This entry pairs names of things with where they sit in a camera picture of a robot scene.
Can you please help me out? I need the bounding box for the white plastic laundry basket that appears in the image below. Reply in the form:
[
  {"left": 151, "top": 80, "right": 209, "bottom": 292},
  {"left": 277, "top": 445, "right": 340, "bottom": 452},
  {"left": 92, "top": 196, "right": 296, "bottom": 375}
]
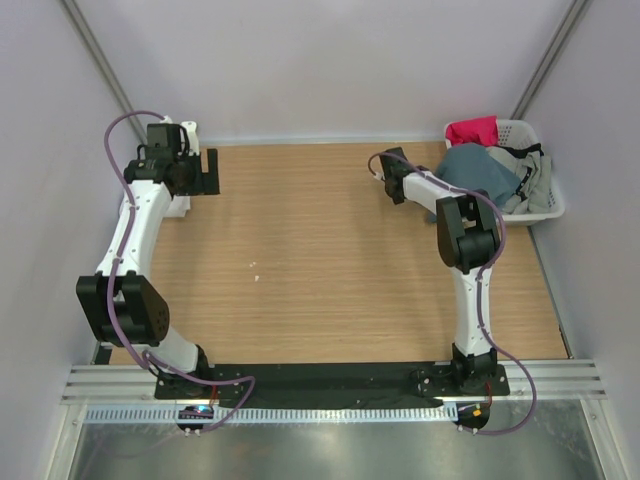
[{"left": 436, "top": 116, "right": 564, "bottom": 226}]

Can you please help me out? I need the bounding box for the aluminium corner post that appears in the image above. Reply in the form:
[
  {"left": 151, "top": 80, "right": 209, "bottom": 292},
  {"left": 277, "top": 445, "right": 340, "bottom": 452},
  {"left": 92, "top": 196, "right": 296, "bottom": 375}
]
[
  {"left": 510, "top": 0, "right": 594, "bottom": 120},
  {"left": 59, "top": 0, "right": 134, "bottom": 114}
]

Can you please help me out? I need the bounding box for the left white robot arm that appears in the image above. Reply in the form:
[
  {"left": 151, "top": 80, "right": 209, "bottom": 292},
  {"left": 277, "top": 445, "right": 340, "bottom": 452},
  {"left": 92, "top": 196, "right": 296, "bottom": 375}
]
[{"left": 76, "top": 117, "right": 220, "bottom": 400}]

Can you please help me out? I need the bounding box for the grey t-shirt black trim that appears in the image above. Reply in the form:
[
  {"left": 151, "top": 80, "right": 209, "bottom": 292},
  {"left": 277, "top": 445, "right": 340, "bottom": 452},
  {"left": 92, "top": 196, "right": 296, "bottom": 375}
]
[{"left": 486, "top": 143, "right": 552, "bottom": 215}]

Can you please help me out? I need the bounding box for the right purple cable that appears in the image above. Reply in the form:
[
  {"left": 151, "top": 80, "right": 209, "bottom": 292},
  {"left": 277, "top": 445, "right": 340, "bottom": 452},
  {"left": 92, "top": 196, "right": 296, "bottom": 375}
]
[{"left": 367, "top": 152, "right": 540, "bottom": 436}]

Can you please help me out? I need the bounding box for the left aluminium corner post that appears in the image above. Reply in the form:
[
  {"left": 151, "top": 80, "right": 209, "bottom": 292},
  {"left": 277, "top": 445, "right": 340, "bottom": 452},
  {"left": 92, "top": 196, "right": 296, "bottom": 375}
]
[{"left": 59, "top": 0, "right": 134, "bottom": 114}]

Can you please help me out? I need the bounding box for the blue-grey t-shirt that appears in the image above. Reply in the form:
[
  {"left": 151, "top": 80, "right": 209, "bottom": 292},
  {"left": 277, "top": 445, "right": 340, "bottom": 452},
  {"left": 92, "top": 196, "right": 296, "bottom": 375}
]
[{"left": 434, "top": 143, "right": 521, "bottom": 213}]

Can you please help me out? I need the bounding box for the red t-shirt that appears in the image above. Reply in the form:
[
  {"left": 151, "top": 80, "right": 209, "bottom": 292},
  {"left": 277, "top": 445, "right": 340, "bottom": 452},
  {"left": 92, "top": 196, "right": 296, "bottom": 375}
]
[{"left": 445, "top": 116, "right": 499, "bottom": 147}]

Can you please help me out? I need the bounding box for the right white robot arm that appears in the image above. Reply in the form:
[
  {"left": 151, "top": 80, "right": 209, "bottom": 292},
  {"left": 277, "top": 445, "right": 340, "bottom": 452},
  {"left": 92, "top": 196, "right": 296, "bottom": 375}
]
[{"left": 374, "top": 147, "right": 505, "bottom": 396}]

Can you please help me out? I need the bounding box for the folded white t-shirt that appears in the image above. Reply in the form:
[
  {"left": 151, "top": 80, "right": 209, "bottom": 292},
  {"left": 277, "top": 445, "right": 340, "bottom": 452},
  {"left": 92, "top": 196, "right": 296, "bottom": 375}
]
[{"left": 164, "top": 196, "right": 191, "bottom": 218}]

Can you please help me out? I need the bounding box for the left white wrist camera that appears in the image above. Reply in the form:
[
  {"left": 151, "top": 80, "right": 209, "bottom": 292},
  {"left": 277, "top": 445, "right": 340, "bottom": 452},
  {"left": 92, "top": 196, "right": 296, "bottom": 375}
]
[{"left": 179, "top": 121, "right": 200, "bottom": 156}]

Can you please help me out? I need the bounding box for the white slotted cable duct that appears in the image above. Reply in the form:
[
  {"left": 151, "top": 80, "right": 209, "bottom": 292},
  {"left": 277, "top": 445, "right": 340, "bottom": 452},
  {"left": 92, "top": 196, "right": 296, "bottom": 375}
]
[{"left": 85, "top": 403, "right": 458, "bottom": 425}]

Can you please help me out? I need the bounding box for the right aluminium corner post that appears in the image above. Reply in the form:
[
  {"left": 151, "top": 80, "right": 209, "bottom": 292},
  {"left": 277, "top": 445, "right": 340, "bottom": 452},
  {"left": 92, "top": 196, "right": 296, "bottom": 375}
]
[{"left": 510, "top": 0, "right": 594, "bottom": 120}]

